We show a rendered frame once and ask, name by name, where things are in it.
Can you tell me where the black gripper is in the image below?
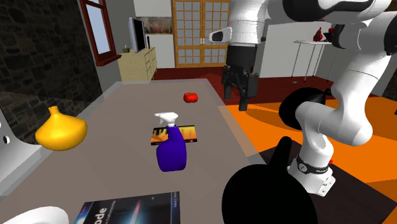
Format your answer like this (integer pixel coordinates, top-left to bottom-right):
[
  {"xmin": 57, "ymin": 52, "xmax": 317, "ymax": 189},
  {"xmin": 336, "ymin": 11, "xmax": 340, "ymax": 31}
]
[{"xmin": 221, "ymin": 45, "xmax": 260, "ymax": 112}]

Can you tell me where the red tomato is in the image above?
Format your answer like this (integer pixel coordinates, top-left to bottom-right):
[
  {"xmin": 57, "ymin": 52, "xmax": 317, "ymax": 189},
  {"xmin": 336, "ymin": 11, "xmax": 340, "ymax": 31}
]
[{"xmin": 183, "ymin": 92, "xmax": 199, "ymax": 104}]

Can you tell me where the orange and black book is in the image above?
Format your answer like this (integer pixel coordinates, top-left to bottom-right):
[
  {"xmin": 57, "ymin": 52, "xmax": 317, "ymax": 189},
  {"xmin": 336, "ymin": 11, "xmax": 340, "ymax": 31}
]
[{"xmin": 150, "ymin": 125, "xmax": 199, "ymax": 146}]

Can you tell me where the wooden glazed double door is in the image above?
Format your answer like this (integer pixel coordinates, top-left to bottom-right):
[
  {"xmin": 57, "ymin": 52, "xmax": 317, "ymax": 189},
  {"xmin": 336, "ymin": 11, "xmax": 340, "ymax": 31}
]
[{"xmin": 171, "ymin": 0, "xmax": 232, "ymax": 69}]

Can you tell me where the white side table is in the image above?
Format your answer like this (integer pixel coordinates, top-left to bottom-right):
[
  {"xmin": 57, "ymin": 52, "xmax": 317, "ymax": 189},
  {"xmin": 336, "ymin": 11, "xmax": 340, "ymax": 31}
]
[{"xmin": 291, "ymin": 27, "xmax": 342, "ymax": 83}]

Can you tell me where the blue spray bottle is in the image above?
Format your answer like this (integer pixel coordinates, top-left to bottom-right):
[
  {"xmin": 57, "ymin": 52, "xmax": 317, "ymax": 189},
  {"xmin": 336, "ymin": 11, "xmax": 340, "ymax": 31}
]
[{"xmin": 154, "ymin": 112, "xmax": 188, "ymax": 173}]

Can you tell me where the cream chest of drawers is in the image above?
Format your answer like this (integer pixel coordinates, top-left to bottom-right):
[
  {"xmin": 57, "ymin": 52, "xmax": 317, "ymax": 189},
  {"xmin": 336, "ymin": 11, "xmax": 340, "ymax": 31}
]
[{"xmin": 117, "ymin": 17, "xmax": 158, "ymax": 82}]

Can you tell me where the grey table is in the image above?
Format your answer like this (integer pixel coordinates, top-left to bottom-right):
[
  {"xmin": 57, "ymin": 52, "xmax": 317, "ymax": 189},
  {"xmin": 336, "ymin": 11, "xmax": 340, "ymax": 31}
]
[{"xmin": 0, "ymin": 78, "xmax": 267, "ymax": 224}]

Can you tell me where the dark robot stand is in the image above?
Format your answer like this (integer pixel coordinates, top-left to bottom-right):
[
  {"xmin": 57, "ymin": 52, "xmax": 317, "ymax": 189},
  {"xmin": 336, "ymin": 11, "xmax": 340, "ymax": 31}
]
[{"xmin": 257, "ymin": 140, "xmax": 397, "ymax": 224}]

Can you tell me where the red framed window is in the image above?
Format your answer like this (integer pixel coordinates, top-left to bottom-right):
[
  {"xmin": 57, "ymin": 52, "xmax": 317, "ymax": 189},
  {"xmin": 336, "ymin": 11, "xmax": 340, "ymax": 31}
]
[{"xmin": 79, "ymin": 0, "xmax": 122, "ymax": 67}]

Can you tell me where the dark blue book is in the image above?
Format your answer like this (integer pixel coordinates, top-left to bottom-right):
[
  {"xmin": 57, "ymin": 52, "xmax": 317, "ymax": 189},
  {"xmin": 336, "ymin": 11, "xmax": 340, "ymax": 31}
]
[{"xmin": 73, "ymin": 191, "xmax": 181, "ymax": 224}]

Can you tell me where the yellow round vase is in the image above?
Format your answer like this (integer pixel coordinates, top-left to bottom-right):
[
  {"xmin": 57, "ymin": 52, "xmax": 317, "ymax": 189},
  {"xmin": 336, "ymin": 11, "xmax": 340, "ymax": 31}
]
[{"xmin": 34, "ymin": 106, "xmax": 88, "ymax": 152}]

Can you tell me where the white curved shell with hole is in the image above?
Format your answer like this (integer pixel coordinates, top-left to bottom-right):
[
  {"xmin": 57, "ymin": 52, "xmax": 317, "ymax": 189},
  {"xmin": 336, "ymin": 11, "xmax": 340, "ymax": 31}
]
[{"xmin": 0, "ymin": 106, "xmax": 43, "ymax": 193}]

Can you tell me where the white plate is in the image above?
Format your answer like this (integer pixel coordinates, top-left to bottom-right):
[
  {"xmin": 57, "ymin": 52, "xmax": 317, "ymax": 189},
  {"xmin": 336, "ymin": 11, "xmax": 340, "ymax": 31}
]
[{"xmin": 1, "ymin": 206, "xmax": 69, "ymax": 224}]

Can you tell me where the wall picture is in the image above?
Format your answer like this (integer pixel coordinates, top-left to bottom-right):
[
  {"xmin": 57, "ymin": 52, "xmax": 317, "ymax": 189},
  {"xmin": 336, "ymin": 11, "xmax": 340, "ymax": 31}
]
[{"xmin": 136, "ymin": 16, "xmax": 173, "ymax": 35}]

